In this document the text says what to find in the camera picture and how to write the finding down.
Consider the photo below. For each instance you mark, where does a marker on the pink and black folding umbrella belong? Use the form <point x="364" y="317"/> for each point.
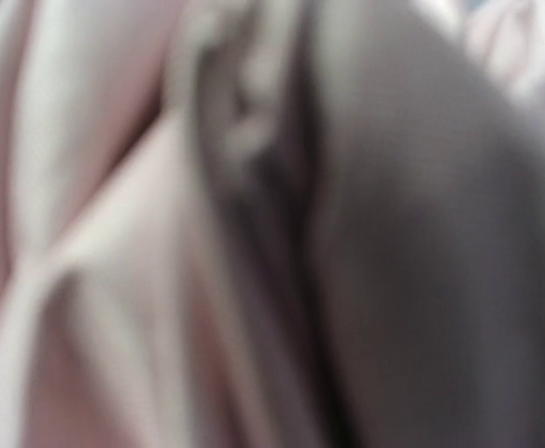
<point x="271" y="224"/>

